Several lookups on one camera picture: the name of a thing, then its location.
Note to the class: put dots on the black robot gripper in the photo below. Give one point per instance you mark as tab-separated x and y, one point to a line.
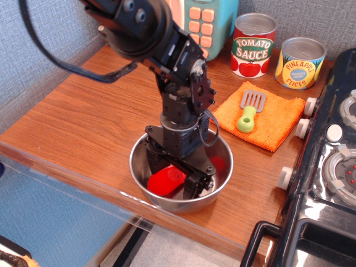
184	147

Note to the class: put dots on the red toy chili pepper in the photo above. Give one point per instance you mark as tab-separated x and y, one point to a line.
166	180

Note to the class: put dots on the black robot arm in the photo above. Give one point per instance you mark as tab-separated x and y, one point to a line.
144	32

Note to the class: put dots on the silver metal bowl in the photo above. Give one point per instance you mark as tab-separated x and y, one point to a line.
219	154

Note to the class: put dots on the grey green toy spatula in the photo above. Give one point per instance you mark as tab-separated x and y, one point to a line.
252	103

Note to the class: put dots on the white lower stove knob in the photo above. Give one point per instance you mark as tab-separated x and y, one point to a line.
285	177

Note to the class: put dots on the white stove knob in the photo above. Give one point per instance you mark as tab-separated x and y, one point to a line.
285	177
310	105
302	127

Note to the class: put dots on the orange cloth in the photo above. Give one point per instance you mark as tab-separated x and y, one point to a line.
272	125

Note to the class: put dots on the white middle stove knob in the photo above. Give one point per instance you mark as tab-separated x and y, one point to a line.
302	127

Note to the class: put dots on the black toy stove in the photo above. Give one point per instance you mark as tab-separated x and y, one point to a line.
318	225

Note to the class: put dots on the white upper stove knob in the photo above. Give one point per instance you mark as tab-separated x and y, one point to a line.
310	105

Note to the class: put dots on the teal toy microwave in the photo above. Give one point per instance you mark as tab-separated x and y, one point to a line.
209	23

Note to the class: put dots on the tomato sauce can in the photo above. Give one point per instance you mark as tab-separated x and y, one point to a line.
252	46

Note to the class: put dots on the pineapple slices can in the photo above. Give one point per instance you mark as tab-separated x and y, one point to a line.
300	62

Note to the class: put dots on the orange object bottom left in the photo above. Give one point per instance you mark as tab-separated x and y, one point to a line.
26	262

